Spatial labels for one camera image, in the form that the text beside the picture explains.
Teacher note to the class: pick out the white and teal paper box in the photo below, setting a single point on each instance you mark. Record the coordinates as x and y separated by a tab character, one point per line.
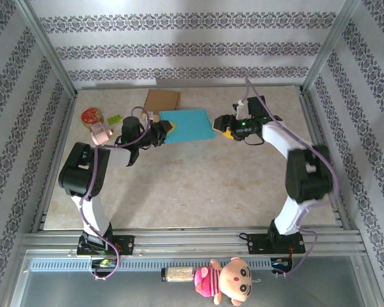
192	126

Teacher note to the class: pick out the brown cardboard box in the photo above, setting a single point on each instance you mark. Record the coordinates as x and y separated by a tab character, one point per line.
161	99

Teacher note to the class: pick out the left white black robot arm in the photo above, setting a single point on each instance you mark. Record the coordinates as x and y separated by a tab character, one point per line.
92	214

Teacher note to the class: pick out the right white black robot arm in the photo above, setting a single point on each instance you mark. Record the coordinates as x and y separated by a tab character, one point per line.
291	217

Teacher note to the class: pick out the green small packet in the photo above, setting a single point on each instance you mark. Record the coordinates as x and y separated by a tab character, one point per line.
114	119

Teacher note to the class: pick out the pink plastic bottle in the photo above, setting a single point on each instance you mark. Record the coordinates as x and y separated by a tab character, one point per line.
100	134

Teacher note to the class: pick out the red round tin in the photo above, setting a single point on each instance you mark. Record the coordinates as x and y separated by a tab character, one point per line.
90	115

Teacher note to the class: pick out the small circuit board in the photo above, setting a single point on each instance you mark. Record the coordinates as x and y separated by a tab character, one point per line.
280	263
104	263

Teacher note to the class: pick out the pink plush doll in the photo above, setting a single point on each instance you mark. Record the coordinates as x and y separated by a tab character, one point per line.
233	279

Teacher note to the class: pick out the beige small device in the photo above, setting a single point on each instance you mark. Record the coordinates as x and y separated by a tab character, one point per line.
179	274

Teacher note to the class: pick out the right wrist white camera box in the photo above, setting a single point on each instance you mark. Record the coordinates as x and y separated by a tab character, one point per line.
241	110

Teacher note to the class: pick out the aluminium side rail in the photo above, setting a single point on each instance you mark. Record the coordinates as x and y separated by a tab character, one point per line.
316	134
56	128

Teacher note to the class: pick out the aluminium frame post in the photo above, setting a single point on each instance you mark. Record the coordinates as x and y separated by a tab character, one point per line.
45	41
329	44

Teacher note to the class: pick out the aluminium rail beam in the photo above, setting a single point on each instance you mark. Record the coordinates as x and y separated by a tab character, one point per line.
192	241

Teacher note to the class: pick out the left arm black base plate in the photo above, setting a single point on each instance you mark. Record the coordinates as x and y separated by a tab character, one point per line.
124	244

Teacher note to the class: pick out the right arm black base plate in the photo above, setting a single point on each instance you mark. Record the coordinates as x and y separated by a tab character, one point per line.
259	244

